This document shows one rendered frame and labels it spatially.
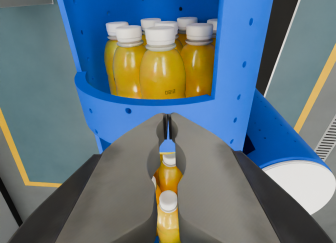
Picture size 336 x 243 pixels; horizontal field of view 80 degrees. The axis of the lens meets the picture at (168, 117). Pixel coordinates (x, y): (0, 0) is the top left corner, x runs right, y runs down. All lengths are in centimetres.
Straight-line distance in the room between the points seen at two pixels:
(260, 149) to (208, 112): 44
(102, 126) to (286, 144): 53
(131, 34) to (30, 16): 139
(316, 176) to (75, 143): 177
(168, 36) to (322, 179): 59
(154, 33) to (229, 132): 16
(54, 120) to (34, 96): 24
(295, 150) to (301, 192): 13
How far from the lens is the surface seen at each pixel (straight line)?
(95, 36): 41
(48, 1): 154
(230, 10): 21
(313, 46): 175
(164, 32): 27
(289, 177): 66
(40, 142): 216
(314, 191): 75
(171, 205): 45
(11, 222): 301
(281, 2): 141
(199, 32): 31
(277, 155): 63
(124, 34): 32
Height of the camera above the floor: 142
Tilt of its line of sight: 59 degrees down
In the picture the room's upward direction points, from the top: 179 degrees counter-clockwise
